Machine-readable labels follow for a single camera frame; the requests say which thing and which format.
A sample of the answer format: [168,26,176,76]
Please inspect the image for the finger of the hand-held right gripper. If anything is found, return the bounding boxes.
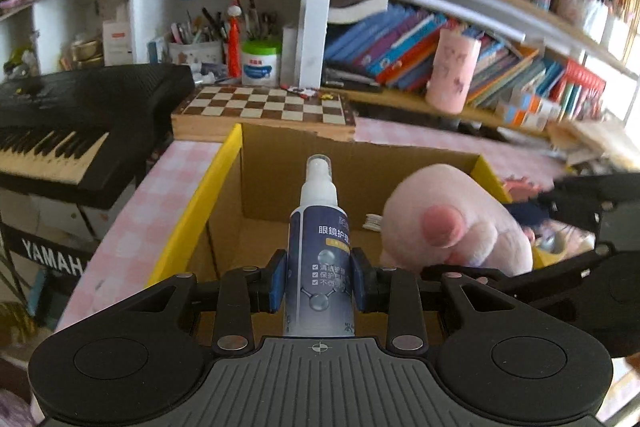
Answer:
[420,243,618,302]
[505,173,640,240]

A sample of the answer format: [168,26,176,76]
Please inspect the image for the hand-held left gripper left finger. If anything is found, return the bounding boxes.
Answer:
[124,250,290,356]

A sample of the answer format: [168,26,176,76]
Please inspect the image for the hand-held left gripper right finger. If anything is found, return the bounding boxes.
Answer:
[351,247,522,355]

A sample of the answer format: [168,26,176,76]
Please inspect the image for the blue white spray bottle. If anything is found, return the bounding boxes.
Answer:
[283,154,357,339]

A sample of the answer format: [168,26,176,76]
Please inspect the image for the pink plush toy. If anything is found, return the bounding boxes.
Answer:
[378,163,535,278]

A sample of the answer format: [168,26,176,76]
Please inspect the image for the yellow cardboard box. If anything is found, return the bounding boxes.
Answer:
[147,123,516,343]

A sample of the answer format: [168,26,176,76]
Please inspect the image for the pink checked desktop tablecloth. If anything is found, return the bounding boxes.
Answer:
[55,116,576,333]

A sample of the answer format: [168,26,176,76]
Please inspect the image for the cartoon girl desk mat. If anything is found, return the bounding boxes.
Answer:
[500,174,598,258]

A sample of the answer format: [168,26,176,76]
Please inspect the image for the orange white carton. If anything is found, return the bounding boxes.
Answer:
[496,102,548,132]
[510,91,563,118]

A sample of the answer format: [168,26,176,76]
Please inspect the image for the pile of papers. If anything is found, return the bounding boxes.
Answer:
[547,117,640,172]

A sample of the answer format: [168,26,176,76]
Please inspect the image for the red book box set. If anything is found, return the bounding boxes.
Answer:
[555,57,608,120]

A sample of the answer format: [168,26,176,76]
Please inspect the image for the pink cartoon cup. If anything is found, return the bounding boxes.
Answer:
[425,28,482,114]

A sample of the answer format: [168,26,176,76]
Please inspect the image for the wooden chessboard box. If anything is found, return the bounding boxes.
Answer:
[171,85,357,142]

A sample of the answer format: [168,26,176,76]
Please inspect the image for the white jar green lid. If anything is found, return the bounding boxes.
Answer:
[241,39,282,86]

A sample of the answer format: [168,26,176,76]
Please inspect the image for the row of leaning books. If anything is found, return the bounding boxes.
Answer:
[322,0,566,112]

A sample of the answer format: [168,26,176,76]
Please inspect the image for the black keyboard stand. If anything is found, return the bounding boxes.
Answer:
[0,202,101,323]

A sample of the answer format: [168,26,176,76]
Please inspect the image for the white pen holder with pens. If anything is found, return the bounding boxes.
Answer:
[167,7,226,68]

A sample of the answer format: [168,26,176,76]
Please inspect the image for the red tassel ornament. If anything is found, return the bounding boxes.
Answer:
[226,0,244,78]

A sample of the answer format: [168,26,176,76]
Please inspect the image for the pen holder with brushes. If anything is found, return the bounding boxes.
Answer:
[244,0,280,42]

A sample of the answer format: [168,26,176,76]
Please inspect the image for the black electronic keyboard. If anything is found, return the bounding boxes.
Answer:
[0,64,196,210]

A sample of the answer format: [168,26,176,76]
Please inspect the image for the white bookshelf unit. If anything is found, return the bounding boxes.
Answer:
[0,0,640,148]

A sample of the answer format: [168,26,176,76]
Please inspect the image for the white carton box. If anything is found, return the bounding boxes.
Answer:
[102,19,135,66]

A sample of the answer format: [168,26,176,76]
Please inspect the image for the brass bowl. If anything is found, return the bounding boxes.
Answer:
[70,38,104,68]

